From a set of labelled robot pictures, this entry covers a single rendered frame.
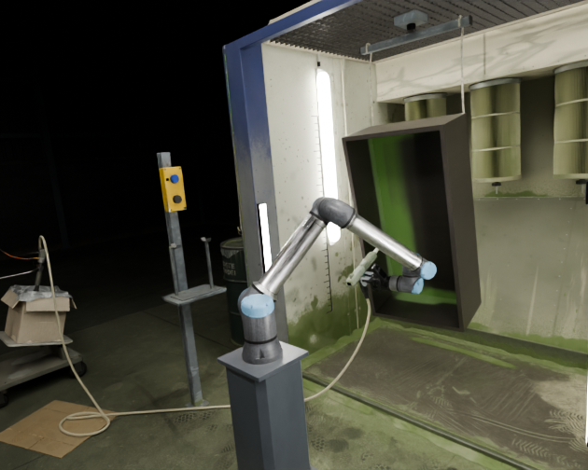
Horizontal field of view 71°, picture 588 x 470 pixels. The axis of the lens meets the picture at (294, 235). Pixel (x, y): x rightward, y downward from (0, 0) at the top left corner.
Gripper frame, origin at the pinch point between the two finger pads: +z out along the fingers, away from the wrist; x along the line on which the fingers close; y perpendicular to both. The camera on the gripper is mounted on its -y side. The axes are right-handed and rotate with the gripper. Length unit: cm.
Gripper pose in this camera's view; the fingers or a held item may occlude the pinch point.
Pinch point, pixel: (358, 275)
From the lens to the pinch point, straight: 247.1
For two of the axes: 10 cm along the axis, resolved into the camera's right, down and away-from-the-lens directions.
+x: 5.4, -5.5, 6.4
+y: 3.0, 8.3, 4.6
